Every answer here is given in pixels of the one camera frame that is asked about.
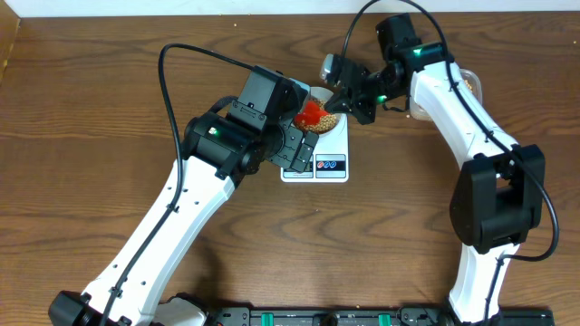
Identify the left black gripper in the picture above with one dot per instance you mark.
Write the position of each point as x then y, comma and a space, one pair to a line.
292, 139

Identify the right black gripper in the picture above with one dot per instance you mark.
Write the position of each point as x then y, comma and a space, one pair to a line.
352, 104

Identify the red plastic measuring scoop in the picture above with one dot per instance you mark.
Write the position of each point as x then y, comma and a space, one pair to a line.
310, 115

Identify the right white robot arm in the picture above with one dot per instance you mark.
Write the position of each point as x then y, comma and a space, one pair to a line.
499, 195

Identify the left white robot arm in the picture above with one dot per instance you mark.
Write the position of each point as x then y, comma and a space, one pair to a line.
219, 149

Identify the soybeans in bowl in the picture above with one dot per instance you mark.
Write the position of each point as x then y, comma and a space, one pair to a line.
327, 122

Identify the white digital kitchen scale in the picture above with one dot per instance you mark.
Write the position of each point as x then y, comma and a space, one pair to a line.
329, 162

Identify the yellow soybeans in container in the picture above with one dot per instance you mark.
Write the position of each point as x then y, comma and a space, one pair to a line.
468, 84

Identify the clear plastic container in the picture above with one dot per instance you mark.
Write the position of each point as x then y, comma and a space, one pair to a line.
473, 83

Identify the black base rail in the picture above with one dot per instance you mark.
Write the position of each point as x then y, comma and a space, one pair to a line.
362, 317

